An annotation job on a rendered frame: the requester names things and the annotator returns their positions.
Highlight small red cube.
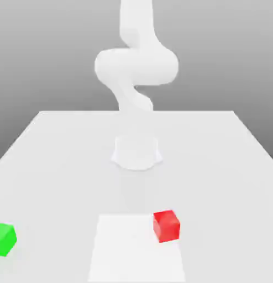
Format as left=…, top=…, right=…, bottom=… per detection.
left=153, top=209, right=181, bottom=244

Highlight small green cube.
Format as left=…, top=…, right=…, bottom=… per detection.
left=0, top=223, right=18, bottom=258

